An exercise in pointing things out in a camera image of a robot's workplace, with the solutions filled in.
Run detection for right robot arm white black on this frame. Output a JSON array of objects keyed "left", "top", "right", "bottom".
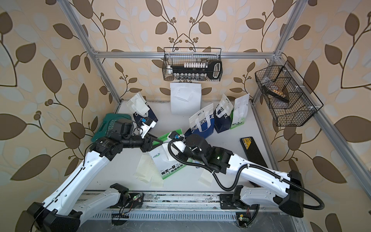
[{"left": 167, "top": 131, "right": 325, "bottom": 218}]

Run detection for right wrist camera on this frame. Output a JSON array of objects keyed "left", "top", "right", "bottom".
[{"left": 168, "top": 130, "right": 184, "bottom": 141}]

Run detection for white flat bag back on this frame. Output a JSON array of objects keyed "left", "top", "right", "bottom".
[{"left": 170, "top": 83, "right": 202, "bottom": 116}]

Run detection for blue takeaway bag white handles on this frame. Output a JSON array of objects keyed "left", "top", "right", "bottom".
[{"left": 185, "top": 103, "right": 214, "bottom": 139}]

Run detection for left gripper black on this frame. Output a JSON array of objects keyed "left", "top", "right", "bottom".
[{"left": 120, "top": 132, "right": 163, "bottom": 153}]

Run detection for wire basket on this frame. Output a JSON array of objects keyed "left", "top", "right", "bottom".
[
  {"left": 162, "top": 46, "right": 223, "bottom": 82},
  {"left": 255, "top": 61, "right": 324, "bottom": 127}
]

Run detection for back wire basket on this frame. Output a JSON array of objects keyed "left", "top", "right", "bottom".
[{"left": 162, "top": 46, "right": 223, "bottom": 82}]

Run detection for black yellow-labelled device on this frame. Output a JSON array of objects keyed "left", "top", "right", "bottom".
[{"left": 240, "top": 137, "right": 268, "bottom": 168}]

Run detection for green plastic tool case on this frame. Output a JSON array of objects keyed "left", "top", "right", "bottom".
[{"left": 91, "top": 113, "right": 131, "bottom": 143}]

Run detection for right wire basket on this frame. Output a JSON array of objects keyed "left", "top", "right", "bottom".
[{"left": 255, "top": 61, "right": 324, "bottom": 127}]

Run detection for dark navy bag right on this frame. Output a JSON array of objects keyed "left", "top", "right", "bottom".
[{"left": 214, "top": 94, "right": 234, "bottom": 133}]

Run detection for black socket set holder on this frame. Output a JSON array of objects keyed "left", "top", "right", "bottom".
[{"left": 168, "top": 60, "right": 223, "bottom": 80}]

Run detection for small dark navy bag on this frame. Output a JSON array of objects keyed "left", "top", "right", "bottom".
[{"left": 126, "top": 92, "right": 158, "bottom": 124}]

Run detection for green white cool tea bag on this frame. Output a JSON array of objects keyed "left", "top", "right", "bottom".
[{"left": 149, "top": 129, "right": 185, "bottom": 180}]

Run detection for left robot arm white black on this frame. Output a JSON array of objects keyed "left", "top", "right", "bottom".
[{"left": 25, "top": 118, "right": 163, "bottom": 232}]

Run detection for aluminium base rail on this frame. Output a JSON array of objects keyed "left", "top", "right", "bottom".
[{"left": 61, "top": 190, "right": 302, "bottom": 213}]

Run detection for white green bag right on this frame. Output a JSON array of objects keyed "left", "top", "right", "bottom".
[{"left": 231, "top": 94, "right": 250, "bottom": 129}]

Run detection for object in right basket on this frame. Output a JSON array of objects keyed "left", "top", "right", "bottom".
[{"left": 262, "top": 85, "right": 289, "bottom": 103}]

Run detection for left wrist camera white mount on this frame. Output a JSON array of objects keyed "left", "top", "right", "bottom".
[{"left": 139, "top": 117, "right": 157, "bottom": 138}]

